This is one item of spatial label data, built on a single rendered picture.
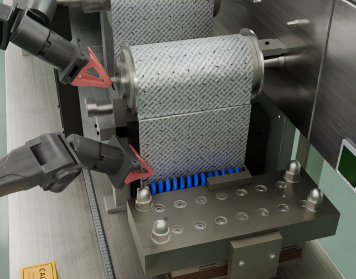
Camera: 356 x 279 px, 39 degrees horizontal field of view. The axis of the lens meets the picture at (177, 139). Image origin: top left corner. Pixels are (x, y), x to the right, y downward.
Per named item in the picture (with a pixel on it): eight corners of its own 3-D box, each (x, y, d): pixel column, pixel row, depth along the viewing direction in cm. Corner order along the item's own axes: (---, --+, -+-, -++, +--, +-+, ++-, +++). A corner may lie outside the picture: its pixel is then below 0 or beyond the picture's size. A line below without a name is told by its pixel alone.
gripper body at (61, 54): (68, 87, 93) (32, 66, 89) (65, 66, 101) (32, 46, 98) (87, 59, 91) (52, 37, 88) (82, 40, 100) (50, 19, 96)
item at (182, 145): (140, 191, 108) (138, 120, 97) (242, 172, 114) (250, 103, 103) (141, 192, 108) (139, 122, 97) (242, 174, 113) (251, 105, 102)
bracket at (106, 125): (102, 200, 122) (90, 89, 104) (128, 195, 123) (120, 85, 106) (105, 214, 118) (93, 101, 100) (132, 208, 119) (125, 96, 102)
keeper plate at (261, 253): (226, 279, 100) (230, 241, 94) (272, 269, 103) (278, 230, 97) (231, 289, 98) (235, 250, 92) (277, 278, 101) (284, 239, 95)
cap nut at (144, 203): (133, 201, 102) (132, 184, 99) (150, 198, 103) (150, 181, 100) (137, 213, 99) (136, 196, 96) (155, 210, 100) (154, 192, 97)
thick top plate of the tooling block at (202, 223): (128, 220, 106) (126, 199, 102) (298, 187, 115) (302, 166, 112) (145, 278, 93) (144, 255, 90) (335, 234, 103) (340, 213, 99)
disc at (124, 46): (120, 83, 109) (119, 26, 98) (123, 83, 109) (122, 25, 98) (135, 131, 99) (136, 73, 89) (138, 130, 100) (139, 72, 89)
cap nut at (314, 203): (301, 201, 102) (304, 184, 100) (317, 198, 103) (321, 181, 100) (310, 213, 99) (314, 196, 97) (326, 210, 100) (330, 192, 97)
